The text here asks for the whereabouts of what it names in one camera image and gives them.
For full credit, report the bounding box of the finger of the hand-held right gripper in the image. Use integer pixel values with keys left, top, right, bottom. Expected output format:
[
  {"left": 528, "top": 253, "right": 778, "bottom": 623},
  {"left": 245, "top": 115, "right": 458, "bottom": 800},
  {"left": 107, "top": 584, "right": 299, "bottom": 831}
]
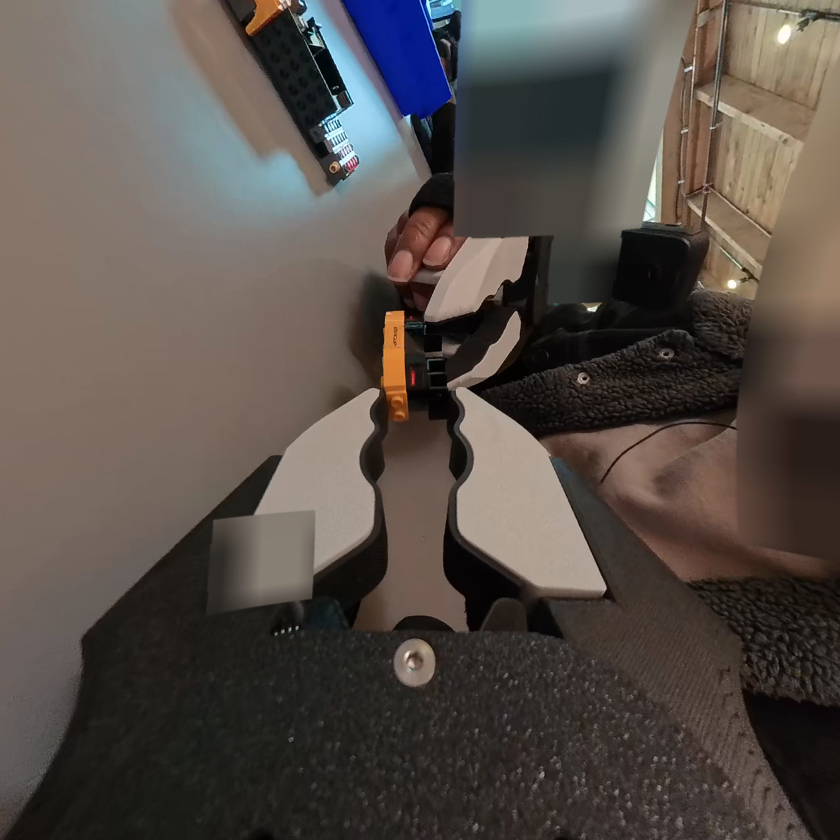
[
  {"left": 423, "top": 235, "right": 530, "bottom": 324},
  {"left": 445, "top": 307, "right": 525, "bottom": 393}
]

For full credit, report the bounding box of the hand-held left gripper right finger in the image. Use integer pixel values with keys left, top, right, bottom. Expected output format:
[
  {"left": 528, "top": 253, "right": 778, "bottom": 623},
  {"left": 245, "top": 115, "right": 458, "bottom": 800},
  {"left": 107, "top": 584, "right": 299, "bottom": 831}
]
[{"left": 446, "top": 386, "right": 609, "bottom": 601}]

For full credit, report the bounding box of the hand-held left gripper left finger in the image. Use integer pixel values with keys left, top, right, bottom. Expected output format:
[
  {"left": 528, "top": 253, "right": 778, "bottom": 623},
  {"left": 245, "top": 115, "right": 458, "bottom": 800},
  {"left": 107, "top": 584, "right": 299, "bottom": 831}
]
[{"left": 255, "top": 387, "right": 389, "bottom": 585}]

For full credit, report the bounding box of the small orange black lego assembly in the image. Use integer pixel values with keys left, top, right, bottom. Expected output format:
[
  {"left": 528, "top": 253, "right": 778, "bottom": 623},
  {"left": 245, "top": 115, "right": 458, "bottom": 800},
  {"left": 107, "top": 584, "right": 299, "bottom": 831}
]
[{"left": 381, "top": 310, "right": 460, "bottom": 422}]

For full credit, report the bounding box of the person's right forearm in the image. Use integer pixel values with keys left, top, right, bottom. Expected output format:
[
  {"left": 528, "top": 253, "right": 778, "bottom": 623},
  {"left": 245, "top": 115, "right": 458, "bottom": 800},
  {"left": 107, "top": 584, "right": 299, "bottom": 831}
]
[{"left": 408, "top": 98, "right": 457, "bottom": 217}]

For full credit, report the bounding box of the black lego car chassis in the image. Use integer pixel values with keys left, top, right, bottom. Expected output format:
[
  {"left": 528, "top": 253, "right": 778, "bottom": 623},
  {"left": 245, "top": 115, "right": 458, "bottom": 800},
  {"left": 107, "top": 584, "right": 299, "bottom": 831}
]
[{"left": 226, "top": 0, "right": 362, "bottom": 188}]

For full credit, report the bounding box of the person's right hand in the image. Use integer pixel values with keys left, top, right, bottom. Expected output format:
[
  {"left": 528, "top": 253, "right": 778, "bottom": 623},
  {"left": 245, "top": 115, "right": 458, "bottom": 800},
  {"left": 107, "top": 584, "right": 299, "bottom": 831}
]
[{"left": 384, "top": 206, "right": 468, "bottom": 290}]

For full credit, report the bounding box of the dark fleece jacket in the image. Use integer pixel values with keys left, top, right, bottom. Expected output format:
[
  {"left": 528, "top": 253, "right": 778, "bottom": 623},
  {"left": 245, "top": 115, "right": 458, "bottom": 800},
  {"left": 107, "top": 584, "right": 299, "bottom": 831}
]
[{"left": 472, "top": 289, "right": 840, "bottom": 706}]

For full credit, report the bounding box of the grey brown shirt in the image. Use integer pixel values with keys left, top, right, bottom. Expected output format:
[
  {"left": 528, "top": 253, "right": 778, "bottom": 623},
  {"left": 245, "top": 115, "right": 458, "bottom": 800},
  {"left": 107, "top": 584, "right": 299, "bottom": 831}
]
[{"left": 545, "top": 407, "right": 821, "bottom": 585}]

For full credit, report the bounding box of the blue storage bin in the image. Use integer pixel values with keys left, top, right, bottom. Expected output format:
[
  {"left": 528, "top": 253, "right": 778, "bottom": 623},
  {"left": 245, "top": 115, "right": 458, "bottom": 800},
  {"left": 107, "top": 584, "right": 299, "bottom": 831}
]
[{"left": 341, "top": 0, "right": 454, "bottom": 119}]

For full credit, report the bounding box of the thin black cable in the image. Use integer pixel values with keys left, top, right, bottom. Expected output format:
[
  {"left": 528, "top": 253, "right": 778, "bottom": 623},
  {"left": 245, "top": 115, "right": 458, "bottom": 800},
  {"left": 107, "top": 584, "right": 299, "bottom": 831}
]
[{"left": 602, "top": 420, "right": 739, "bottom": 480}]

